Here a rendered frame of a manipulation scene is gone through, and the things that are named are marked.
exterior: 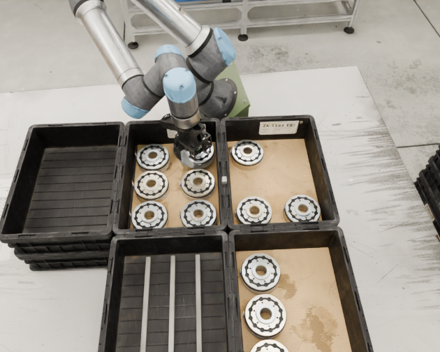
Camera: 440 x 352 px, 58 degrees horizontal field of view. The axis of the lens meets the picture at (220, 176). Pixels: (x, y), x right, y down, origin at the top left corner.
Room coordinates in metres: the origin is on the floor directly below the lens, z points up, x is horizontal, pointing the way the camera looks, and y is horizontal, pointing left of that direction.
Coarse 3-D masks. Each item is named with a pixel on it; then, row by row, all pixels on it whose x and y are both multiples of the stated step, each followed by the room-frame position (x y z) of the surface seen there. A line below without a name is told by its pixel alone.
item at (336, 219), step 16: (224, 128) 0.83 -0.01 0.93; (224, 144) 0.77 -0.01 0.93; (320, 144) 0.77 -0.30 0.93; (224, 160) 0.71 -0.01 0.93; (320, 160) 0.71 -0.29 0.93; (224, 176) 0.65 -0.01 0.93; (336, 208) 0.54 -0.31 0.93; (240, 224) 0.49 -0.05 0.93; (256, 224) 0.49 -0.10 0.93; (272, 224) 0.49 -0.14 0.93; (288, 224) 0.49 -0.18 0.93; (304, 224) 0.49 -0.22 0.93; (320, 224) 0.49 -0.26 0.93; (336, 224) 0.49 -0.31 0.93
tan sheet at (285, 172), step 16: (272, 144) 0.85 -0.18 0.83; (288, 144) 0.85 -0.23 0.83; (304, 144) 0.85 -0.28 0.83; (272, 160) 0.78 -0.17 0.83; (288, 160) 0.78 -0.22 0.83; (304, 160) 0.78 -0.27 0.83; (240, 176) 0.72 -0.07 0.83; (256, 176) 0.72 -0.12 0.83; (272, 176) 0.72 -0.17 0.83; (288, 176) 0.72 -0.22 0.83; (304, 176) 0.72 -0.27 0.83; (240, 192) 0.66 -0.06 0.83; (256, 192) 0.66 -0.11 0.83; (272, 192) 0.66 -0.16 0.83; (288, 192) 0.66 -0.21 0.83; (304, 192) 0.66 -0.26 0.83; (272, 208) 0.60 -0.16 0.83
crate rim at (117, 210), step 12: (144, 120) 0.86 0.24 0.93; (156, 120) 0.86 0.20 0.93; (204, 120) 0.86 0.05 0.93; (216, 120) 0.86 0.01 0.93; (120, 168) 0.67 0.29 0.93; (120, 180) 0.63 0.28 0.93; (120, 192) 0.59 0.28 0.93; (120, 204) 0.55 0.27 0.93; (144, 228) 0.48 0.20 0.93; (156, 228) 0.48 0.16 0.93; (168, 228) 0.48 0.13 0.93; (180, 228) 0.48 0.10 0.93; (192, 228) 0.48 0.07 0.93; (204, 228) 0.48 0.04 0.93; (216, 228) 0.48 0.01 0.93
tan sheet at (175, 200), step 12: (168, 144) 0.85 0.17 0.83; (216, 156) 0.80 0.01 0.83; (168, 168) 0.75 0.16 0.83; (180, 168) 0.75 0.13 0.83; (192, 168) 0.75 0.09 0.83; (204, 168) 0.75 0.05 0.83; (216, 168) 0.75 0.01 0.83; (168, 180) 0.70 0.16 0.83; (180, 180) 0.70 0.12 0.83; (216, 180) 0.70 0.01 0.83; (180, 192) 0.66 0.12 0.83; (216, 192) 0.66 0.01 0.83; (132, 204) 0.62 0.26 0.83; (168, 204) 0.62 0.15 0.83; (180, 204) 0.62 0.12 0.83; (216, 204) 0.62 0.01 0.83; (168, 216) 0.57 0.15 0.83; (180, 216) 0.57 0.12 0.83; (132, 228) 0.53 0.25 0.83
